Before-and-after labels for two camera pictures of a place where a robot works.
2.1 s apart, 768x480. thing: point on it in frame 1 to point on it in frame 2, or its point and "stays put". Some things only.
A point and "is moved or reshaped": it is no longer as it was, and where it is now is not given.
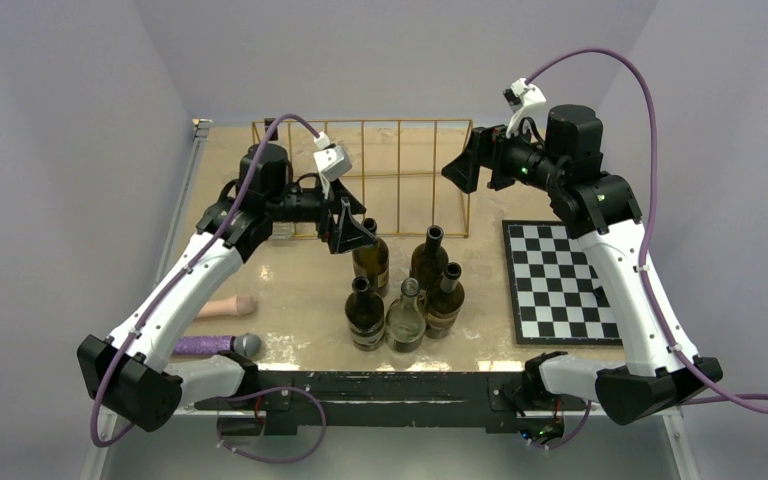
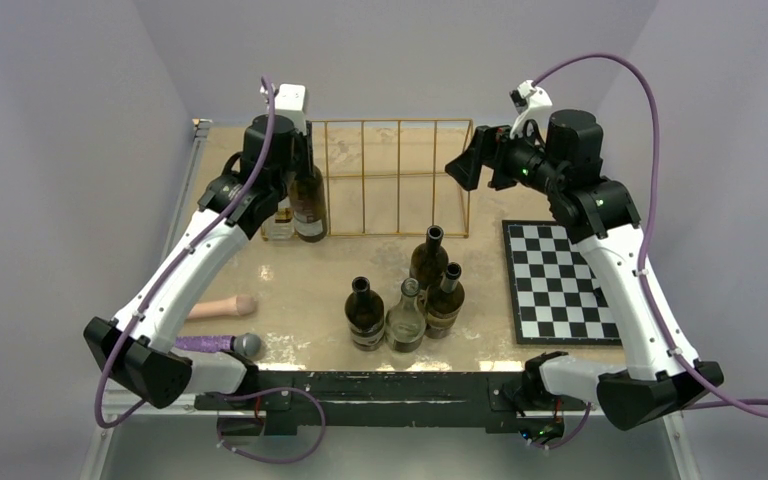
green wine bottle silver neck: x=372 y=261 is moved or reshaped
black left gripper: x=345 y=233 to x=302 y=142
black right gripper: x=488 y=146 stays put
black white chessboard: x=556 y=297 stays put
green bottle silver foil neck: x=444 y=304 stays put
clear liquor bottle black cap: x=278 y=231 stays put
